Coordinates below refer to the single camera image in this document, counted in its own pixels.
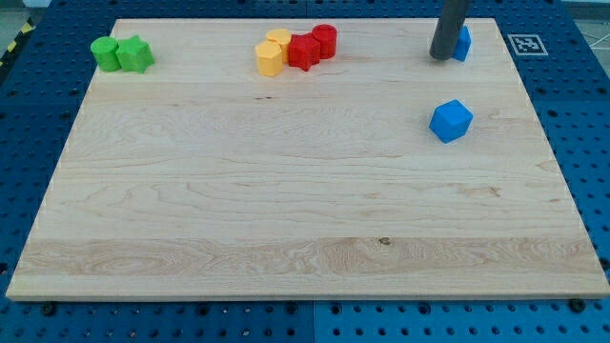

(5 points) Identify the green cylinder block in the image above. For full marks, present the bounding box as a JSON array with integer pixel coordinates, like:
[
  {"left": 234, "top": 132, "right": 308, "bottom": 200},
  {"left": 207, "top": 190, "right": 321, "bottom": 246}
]
[{"left": 90, "top": 36, "right": 121, "bottom": 72}]

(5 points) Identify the yellow hexagon block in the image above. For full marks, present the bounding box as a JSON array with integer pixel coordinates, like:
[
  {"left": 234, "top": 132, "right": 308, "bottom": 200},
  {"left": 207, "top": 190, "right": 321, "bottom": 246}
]
[{"left": 254, "top": 40, "right": 284, "bottom": 77}]

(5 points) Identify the green star block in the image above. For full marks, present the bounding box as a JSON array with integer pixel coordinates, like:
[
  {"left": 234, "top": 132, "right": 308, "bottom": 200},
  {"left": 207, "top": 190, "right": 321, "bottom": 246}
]
[{"left": 116, "top": 35, "right": 155, "bottom": 73}]

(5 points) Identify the red star block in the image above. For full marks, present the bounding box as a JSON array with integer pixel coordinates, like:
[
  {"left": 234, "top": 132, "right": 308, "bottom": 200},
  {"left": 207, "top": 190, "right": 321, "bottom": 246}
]
[{"left": 288, "top": 33, "right": 320, "bottom": 71}]

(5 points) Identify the red cylinder block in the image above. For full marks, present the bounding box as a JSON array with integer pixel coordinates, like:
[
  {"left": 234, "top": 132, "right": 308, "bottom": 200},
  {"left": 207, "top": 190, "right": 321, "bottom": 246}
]
[{"left": 312, "top": 24, "right": 337, "bottom": 59}]

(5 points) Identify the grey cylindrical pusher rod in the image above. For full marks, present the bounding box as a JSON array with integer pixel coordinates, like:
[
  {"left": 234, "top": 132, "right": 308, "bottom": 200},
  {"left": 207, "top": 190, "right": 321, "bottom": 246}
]
[{"left": 429, "top": 0, "right": 471, "bottom": 61}]

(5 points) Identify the wooden board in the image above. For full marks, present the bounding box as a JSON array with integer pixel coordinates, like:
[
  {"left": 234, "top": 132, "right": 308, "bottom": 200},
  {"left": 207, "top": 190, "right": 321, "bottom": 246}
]
[{"left": 7, "top": 18, "right": 609, "bottom": 301}]

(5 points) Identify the blue cube block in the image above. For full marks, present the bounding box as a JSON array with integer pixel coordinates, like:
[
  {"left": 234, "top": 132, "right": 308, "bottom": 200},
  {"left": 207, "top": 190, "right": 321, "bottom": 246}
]
[{"left": 429, "top": 99, "right": 474, "bottom": 144}]

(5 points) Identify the white fiducial marker tag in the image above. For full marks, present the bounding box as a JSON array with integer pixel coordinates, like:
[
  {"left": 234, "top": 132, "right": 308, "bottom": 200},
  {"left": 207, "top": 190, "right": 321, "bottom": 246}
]
[{"left": 507, "top": 33, "right": 548, "bottom": 56}]

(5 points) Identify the blue triangle block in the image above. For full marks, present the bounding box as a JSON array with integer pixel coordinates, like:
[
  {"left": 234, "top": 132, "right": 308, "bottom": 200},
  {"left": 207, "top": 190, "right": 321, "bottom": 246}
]
[{"left": 452, "top": 26, "right": 472, "bottom": 62}]

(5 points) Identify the yellow cylinder block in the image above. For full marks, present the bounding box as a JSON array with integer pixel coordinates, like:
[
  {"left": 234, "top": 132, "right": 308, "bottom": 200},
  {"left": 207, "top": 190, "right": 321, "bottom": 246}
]
[{"left": 266, "top": 28, "right": 292, "bottom": 64}]

